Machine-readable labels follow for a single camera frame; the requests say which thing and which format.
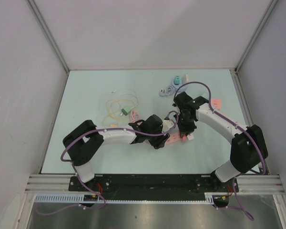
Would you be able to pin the white cube charger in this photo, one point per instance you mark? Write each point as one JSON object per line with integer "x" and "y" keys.
{"x": 190, "y": 136}

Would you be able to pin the blue round power strip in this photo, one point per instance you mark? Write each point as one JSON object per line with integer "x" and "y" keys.
{"x": 171, "y": 89}

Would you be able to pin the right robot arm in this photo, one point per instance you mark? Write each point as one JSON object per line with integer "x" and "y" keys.
{"x": 248, "y": 147}

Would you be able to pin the green charger plug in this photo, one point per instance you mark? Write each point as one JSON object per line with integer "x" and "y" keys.
{"x": 126, "y": 110}

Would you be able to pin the white square adapter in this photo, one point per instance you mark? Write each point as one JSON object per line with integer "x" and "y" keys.
{"x": 185, "y": 79}

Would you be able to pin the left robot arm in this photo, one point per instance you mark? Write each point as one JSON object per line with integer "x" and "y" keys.
{"x": 85, "y": 140}

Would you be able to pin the pink cube socket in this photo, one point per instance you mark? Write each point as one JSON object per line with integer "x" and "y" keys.
{"x": 216, "y": 103}

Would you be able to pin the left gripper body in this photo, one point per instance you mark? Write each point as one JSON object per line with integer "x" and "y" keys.
{"x": 157, "y": 140}

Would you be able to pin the teal charger plug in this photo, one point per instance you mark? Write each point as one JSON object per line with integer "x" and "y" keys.
{"x": 177, "y": 81}

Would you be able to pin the pink power strip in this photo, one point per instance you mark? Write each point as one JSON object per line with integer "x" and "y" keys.
{"x": 174, "y": 137}

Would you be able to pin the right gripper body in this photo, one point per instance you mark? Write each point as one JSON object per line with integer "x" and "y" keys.
{"x": 186, "y": 125}

